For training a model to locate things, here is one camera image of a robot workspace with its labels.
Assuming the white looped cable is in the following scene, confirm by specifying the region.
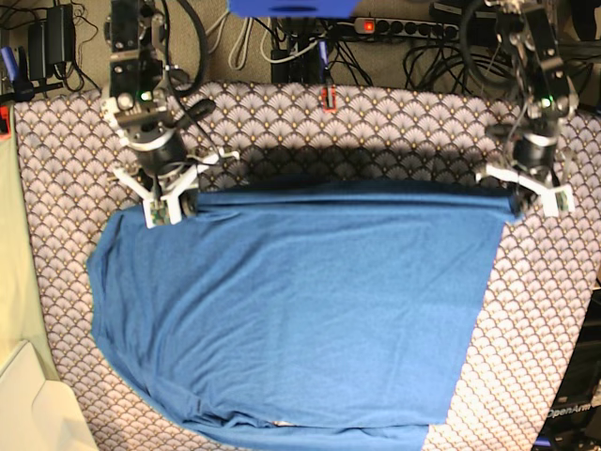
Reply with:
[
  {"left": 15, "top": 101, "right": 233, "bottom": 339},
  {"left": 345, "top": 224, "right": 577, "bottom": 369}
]
[{"left": 201, "top": 13, "right": 264, "bottom": 71}]

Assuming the black power strip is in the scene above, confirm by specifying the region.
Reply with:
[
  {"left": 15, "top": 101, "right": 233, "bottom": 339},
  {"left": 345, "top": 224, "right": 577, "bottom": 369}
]
[{"left": 352, "top": 17, "right": 459, "bottom": 41}]

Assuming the white plastic bin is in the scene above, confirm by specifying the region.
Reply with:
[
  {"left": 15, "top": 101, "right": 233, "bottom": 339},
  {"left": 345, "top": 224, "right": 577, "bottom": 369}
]
[{"left": 1, "top": 340, "right": 98, "bottom": 450}]

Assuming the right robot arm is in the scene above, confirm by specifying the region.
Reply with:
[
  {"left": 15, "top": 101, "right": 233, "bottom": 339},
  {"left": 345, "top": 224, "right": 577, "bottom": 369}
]
[{"left": 101, "top": 1, "right": 239, "bottom": 228}]

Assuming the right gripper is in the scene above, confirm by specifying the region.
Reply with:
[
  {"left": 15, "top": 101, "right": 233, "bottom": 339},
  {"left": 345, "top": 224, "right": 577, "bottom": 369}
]
[{"left": 113, "top": 132, "right": 239, "bottom": 229}]

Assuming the red black table clamp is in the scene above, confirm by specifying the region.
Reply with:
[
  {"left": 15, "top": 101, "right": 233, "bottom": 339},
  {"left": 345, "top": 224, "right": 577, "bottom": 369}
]
[{"left": 320, "top": 85, "right": 337, "bottom": 113}]

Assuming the fan-patterned tablecloth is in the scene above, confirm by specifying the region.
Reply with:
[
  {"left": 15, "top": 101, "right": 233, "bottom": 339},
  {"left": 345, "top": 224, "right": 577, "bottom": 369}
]
[{"left": 15, "top": 83, "right": 600, "bottom": 450}]

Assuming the blue handled clamp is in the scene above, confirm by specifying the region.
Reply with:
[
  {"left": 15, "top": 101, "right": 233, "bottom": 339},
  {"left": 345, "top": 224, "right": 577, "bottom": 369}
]
[{"left": 1, "top": 46, "right": 35, "bottom": 103}]

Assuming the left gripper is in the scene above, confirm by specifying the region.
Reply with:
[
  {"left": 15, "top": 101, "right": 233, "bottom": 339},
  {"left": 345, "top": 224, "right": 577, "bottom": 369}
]
[{"left": 475, "top": 122, "right": 575, "bottom": 220}]

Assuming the black power adapter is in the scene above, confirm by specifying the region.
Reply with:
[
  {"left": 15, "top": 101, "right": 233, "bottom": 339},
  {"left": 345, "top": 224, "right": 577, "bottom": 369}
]
[{"left": 27, "top": 4, "right": 76, "bottom": 82}]

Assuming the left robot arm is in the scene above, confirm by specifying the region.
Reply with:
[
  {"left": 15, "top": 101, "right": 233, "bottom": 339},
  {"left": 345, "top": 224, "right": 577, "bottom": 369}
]
[{"left": 459, "top": 1, "right": 578, "bottom": 217}]

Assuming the black OpenArm case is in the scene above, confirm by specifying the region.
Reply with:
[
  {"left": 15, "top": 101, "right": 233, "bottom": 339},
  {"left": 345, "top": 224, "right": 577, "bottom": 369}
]
[{"left": 532, "top": 288, "right": 600, "bottom": 450}]

